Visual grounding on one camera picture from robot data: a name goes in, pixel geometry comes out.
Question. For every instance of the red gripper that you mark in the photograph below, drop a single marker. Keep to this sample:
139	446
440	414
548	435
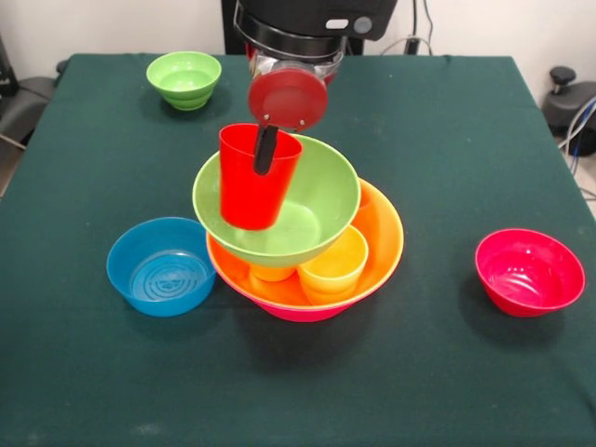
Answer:
288	100

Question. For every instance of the red cup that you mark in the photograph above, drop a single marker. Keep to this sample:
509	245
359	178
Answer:
249	195

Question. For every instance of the large green bowl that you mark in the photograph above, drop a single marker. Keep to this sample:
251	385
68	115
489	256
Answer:
321	195

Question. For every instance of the yellow cup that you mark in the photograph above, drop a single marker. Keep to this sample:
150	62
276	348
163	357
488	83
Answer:
272	274
333	274

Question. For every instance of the large orange bowl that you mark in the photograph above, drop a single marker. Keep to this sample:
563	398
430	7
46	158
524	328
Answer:
386	242

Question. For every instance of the large pink bowl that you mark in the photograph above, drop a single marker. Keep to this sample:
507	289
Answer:
302	315

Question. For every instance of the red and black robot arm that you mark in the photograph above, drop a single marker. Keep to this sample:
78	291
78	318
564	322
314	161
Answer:
316	23

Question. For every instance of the small green bowl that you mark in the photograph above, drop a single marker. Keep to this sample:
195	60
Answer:
184	79

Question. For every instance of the black cabinet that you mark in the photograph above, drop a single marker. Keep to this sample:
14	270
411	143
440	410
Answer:
354	46

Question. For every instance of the black power adapter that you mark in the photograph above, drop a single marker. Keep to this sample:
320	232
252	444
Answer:
412	46

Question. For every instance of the blue bowl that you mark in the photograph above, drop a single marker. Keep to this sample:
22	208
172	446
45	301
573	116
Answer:
160	305

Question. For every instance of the dark green tablecloth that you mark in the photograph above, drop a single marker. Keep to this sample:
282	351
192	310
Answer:
298	372

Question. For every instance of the black chair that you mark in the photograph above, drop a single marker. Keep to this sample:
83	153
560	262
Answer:
28	102

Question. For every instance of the red bowl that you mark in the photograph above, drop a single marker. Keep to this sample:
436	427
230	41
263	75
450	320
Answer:
526	274

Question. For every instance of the black equipment base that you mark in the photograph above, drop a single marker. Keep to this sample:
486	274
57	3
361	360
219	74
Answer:
568	102

